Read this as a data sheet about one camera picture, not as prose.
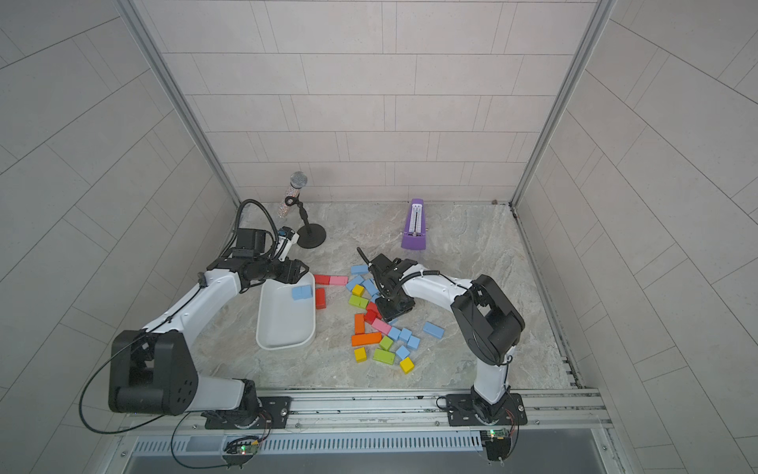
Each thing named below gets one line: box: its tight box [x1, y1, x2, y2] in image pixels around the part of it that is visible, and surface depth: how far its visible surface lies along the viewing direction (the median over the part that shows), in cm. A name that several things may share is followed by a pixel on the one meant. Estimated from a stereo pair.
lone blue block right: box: [422, 320, 446, 340], surface depth 86 cm
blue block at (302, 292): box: [292, 285, 314, 301], surface depth 91 cm
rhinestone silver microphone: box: [286, 170, 308, 199], surface depth 88 cm
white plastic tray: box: [255, 270, 317, 351], surface depth 87 cm
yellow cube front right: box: [399, 356, 415, 375], surface depth 79 cm
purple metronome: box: [400, 198, 428, 251], surface depth 101 cm
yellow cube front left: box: [354, 346, 369, 364], surface depth 80 cm
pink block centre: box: [371, 317, 392, 336], surface depth 86 cm
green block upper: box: [348, 294, 370, 310], surface depth 91 cm
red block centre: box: [364, 301, 382, 325], surface depth 88 cm
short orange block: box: [354, 313, 365, 335], surface depth 88 cm
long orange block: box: [351, 331, 382, 347], surface depth 85 cm
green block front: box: [373, 348, 396, 366], surface depth 81 cm
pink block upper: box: [329, 275, 349, 287], surface depth 96 cm
